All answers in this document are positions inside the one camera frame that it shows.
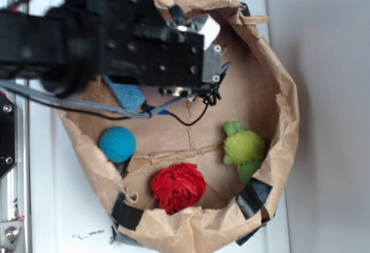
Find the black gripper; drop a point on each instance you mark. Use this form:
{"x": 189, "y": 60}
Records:
{"x": 138, "y": 46}

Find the blue sponge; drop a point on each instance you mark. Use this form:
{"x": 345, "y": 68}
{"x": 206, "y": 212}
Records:
{"x": 129, "y": 97}

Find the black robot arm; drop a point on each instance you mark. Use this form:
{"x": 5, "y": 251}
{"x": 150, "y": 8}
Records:
{"x": 59, "y": 49}

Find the blue textured ball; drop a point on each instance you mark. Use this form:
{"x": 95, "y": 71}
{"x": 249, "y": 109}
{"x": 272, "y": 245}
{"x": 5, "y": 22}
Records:
{"x": 118, "y": 144}

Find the red crumpled paper ball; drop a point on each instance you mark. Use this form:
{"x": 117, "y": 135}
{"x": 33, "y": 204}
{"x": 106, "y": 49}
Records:
{"x": 178, "y": 187}

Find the brown paper bag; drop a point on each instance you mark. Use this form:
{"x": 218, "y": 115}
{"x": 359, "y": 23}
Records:
{"x": 257, "y": 91}

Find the green plush turtle toy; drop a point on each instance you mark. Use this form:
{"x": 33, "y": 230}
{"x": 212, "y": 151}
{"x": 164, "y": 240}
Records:
{"x": 245, "y": 149}

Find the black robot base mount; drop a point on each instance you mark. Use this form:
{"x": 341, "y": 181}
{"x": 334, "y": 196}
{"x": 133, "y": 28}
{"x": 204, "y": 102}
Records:
{"x": 7, "y": 136}

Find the aluminium rail frame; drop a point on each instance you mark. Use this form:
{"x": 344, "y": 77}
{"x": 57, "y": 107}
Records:
{"x": 15, "y": 194}

